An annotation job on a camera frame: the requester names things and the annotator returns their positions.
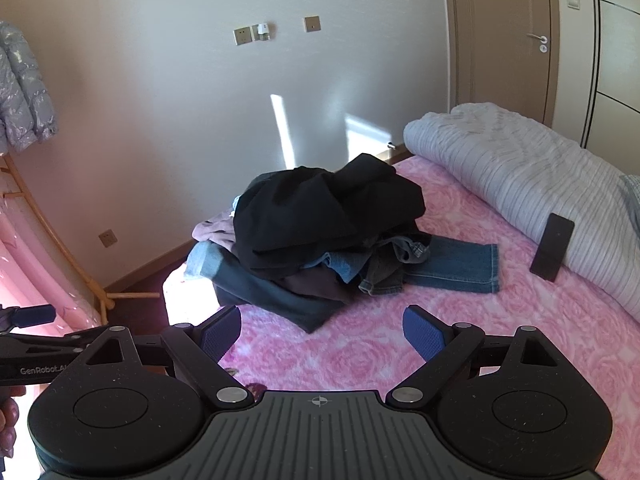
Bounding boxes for striped quilt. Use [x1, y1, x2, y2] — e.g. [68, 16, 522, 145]
[402, 102, 640, 322]

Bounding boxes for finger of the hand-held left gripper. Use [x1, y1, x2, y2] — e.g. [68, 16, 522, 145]
[0, 327, 104, 356]
[0, 304, 57, 335]

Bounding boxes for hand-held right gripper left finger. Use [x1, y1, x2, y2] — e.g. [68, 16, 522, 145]
[75, 304, 256, 411]

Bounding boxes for light blue denim garment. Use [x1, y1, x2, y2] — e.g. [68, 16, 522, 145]
[184, 241, 227, 282]

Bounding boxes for silver puffer jacket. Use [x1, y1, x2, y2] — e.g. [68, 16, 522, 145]
[0, 20, 59, 155]

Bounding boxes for dark teal garment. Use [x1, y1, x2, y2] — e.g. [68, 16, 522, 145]
[212, 252, 351, 334]

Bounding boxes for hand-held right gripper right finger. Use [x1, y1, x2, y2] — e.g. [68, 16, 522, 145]
[385, 304, 567, 409]

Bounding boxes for dark grey jeans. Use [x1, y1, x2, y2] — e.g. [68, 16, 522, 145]
[357, 245, 407, 297]

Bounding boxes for black garment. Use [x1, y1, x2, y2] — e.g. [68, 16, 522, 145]
[232, 152, 427, 282]

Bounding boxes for pink brown-printed cloth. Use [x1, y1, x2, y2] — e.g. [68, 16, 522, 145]
[225, 366, 268, 401]

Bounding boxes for blue jeans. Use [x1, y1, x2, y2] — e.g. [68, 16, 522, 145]
[395, 232, 501, 295]

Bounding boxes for black rectangular phone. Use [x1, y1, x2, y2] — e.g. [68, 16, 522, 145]
[529, 212, 576, 282]

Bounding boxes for brown door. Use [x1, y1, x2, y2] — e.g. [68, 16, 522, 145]
[442, 0, 560, 128]

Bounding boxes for brown garment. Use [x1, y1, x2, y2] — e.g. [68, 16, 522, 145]
[277, 265, 357, 307]

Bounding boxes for grey cloth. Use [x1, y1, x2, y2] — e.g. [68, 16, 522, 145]
[619, 174, 640, 233]

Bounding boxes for pink curtain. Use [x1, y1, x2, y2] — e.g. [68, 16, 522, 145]
[0, 170, 101, 337]

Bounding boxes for pink rose blanket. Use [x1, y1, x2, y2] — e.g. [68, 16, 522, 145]
[165, 154, 640, 480]

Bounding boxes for white wardrobe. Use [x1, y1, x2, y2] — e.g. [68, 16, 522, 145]
[580, 0, 640, 177]

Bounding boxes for person's left hand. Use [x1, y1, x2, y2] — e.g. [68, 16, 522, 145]
[0, 385, 27, 462]

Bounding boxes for wooden clothes rack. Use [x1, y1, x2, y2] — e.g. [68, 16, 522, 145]
[0, 152, 162, 327]

